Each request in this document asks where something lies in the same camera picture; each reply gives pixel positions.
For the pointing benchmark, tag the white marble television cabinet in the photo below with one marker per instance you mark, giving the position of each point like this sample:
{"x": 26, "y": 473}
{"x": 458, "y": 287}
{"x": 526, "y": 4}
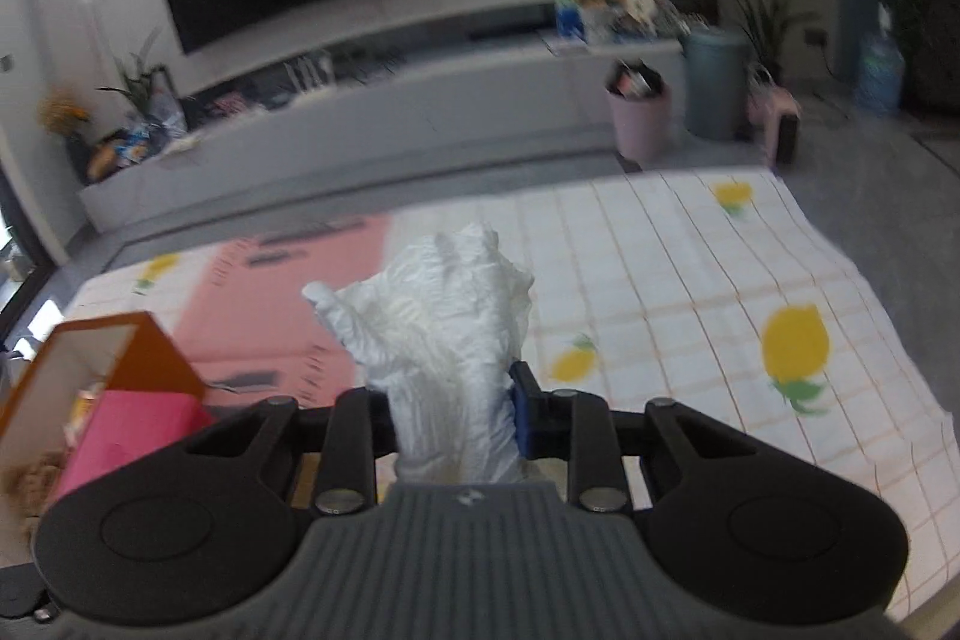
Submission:
{"x": 420, "y": 108}

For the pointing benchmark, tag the lemon print checked tablecloth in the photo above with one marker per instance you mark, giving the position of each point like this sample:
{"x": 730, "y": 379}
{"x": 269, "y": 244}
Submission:
{"x": 675, "y": 280}

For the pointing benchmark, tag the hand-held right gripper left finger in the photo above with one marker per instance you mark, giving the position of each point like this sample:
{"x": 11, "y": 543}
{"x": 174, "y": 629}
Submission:
{"x": 352, "y": 437}

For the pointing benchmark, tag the colourful printed box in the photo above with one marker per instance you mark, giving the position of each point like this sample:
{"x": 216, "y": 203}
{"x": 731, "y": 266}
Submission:
{"x": 596, "y": 3}

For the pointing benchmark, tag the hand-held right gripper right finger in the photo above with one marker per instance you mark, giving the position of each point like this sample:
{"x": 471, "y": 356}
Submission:
{"x": 526, "y": 411}

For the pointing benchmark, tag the pink mat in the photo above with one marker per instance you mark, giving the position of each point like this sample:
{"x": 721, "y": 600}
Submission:
{"x": 300, "y": 310}

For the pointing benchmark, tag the white router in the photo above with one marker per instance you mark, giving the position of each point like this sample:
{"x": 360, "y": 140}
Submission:
{"x": 309, "y": 74}

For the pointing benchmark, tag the orange cardboard box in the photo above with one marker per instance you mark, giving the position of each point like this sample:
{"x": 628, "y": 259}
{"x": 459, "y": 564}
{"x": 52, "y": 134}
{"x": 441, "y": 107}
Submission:
{"x": 150, "y": 362}

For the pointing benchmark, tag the blue water bottle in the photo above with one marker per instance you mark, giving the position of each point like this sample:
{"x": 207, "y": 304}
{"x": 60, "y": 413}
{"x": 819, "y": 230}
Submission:
{"x": 879, "y": 70}

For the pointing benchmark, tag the small yellow soft item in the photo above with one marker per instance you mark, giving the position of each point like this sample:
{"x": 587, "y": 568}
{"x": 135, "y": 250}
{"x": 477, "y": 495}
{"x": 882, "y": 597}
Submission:
{"x": 82, "y": 411}

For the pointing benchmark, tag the white crinkled cloth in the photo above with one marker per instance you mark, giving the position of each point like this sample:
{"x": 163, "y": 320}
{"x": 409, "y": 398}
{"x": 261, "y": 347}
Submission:
{"x": 442, "y": 340}

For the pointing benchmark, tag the grey trash can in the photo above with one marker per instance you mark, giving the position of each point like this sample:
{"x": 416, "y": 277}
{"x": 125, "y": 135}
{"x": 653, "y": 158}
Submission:
{"x": 716, "y": 85}

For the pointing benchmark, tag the red cloth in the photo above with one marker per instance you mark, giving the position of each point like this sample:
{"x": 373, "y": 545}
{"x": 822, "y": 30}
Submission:
{"x": 127, "y": 430}

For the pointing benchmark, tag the green leafy plant in vase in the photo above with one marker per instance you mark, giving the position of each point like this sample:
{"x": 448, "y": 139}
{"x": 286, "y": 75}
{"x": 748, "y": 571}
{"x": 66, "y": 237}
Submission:
{"x": 139, "y": 78}

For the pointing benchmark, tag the pile of snack bags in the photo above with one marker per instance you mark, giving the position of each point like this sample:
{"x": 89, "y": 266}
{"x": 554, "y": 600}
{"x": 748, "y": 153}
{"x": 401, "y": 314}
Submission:
{"x": 131, "y": 149}

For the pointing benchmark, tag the potted spiky plant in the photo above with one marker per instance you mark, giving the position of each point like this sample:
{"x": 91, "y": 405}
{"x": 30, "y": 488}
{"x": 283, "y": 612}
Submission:
{"x": 757, "y": 18}

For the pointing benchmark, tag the pink waste bin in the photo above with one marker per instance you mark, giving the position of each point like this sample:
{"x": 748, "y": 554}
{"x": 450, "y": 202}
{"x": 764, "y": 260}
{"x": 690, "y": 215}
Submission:
{"x": 639, "y": 123}

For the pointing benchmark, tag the yellow dried flowers in vase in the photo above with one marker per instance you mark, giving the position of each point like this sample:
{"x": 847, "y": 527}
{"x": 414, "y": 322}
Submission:
{"x": 64, "y": 119}

